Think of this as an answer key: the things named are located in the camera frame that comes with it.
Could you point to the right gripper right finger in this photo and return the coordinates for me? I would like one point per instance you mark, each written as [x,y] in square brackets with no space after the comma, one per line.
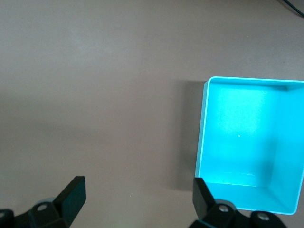
[204,204]

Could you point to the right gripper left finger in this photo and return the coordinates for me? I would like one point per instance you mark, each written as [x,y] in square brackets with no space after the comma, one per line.
[69,202]

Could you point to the turquoise plastic bin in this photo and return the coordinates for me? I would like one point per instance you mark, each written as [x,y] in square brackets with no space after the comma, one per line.
[237,130]

